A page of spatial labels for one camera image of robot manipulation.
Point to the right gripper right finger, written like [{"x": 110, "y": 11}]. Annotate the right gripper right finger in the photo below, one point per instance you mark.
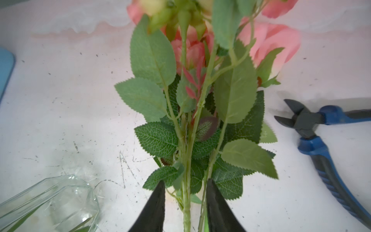
[{"x": 219, "y": 214}]

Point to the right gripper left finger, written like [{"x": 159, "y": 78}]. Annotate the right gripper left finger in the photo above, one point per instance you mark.
[{"x": 151, "y": 218}]

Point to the pink spray rose stem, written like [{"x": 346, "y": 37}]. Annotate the pink spray rose stem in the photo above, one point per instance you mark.
[{"x": 183, "y": 147}]

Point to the orange-pink peony stem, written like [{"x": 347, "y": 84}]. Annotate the orange-pink peony stem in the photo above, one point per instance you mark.
[{"x": 157, "y": 65}]

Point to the light pink rose stem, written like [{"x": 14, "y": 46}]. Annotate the light pink rose stem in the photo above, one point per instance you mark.
[{"x": 257, "y": 53}]

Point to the clear glass vase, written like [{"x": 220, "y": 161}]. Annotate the clear glass vase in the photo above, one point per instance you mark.
[{"x": 56, "y": 204}]

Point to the floral table mat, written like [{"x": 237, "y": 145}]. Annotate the floral table mat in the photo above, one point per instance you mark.
[{"x": 61, "y": 114}]

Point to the clear blue plastic box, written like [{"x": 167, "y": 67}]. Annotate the clear blue plastic box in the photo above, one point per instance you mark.
[{"x": 7, "y": 62}]

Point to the blue handled pliers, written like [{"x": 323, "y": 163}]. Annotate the blue handled pliers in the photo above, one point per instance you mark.
[{"x": 305, "y": 123}]

